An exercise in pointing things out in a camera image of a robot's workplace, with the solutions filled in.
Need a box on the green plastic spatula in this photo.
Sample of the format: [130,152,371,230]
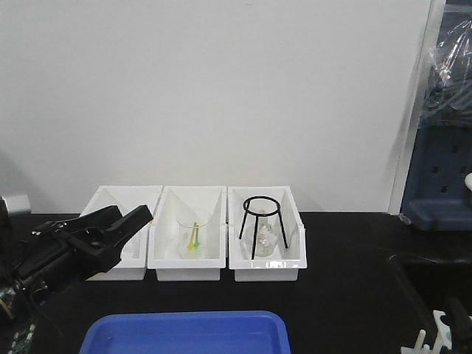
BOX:
[194,223,201,248]

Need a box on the middle white storage bin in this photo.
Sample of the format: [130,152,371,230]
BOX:
[147,186,227,282]

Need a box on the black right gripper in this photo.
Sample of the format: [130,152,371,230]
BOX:
[440,297,471,353]

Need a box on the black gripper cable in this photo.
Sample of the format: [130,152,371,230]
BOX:
[29,287,67,342]

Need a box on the right white storage bin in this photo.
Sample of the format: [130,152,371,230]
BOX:
[228,186,308,282]

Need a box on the green circuit board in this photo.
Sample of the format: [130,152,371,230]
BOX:
[0,287,40,354]

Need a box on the left white storage bin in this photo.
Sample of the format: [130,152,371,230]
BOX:
[81,185,163,281]

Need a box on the white test tube rack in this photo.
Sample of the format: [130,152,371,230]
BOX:
[400,310,452,354]

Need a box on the glass beaker in left bin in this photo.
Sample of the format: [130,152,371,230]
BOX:
[122,235,142,259]

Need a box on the glass beaker with spatulas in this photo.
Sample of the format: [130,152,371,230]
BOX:
[178,217,209,259]

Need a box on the white storage bin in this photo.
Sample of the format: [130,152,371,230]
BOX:
[147,186,227,282]
[228,186,308,282]
[81,185,163,281]

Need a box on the clear plastic bag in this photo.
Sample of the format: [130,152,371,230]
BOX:
[420,7,471,128]

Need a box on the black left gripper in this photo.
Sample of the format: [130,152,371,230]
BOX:
[12,205,152,295]

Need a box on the yellow plastic spatula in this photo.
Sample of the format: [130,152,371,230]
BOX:
[187,222,198,250]

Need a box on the glass flask under tripod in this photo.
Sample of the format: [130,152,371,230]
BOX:
[241,217,278,260]

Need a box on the blue plastic tray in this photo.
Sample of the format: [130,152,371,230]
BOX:
[80,310,291,353]

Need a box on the grey-blue pegboard drying rack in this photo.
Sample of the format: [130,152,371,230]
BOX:
[399,1,471,232]

